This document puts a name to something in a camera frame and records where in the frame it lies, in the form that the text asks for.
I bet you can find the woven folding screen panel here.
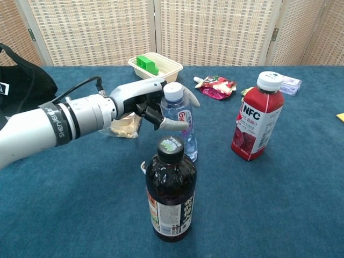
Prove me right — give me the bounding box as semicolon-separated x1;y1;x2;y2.
300;0;344;67
264;0;332;67
154;0;283;67
0;0;52;67
16;0;158;67

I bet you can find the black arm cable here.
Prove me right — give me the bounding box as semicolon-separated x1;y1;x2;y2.
52;76;105;105

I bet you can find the clear bag of biscuits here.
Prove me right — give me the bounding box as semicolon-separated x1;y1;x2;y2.
98;111;143;139

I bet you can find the dark tea bottle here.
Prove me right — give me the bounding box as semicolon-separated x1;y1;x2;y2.
141;136;197;242

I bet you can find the black bag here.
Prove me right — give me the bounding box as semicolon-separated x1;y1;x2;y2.
0;42;59;118

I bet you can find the red NFC juice bottle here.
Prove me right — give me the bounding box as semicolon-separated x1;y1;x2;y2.
231;70;285;162

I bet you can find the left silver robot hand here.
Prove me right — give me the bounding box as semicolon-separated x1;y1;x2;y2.
109;77;200;132

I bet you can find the clear water bottle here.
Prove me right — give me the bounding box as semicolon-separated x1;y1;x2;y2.
160;82;199;163

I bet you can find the blue tablecloth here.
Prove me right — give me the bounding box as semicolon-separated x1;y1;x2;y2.
0;65;344;258

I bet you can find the green plastic block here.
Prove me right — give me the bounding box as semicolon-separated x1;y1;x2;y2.
136;55;160;76

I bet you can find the clear purple tissue pack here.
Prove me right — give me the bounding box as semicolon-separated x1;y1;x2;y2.
279;75;302;97

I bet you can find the red spouted drink pouch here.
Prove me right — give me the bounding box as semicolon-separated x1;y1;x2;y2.
193;76;238;101

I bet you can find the beige food tray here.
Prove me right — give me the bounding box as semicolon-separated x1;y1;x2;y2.
127;53;184;83

